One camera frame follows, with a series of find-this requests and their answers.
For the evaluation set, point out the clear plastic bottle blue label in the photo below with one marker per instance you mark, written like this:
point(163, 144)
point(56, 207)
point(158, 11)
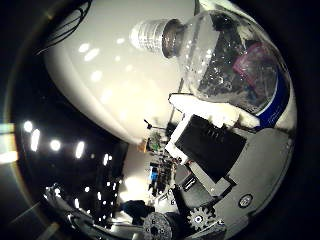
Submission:
point(213, 56)

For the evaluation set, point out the cluttered shelf with plants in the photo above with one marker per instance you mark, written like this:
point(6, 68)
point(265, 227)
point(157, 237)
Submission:
point(156, 156)

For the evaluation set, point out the person in dark shirt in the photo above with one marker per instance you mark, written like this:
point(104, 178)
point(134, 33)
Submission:
point(136, 209)

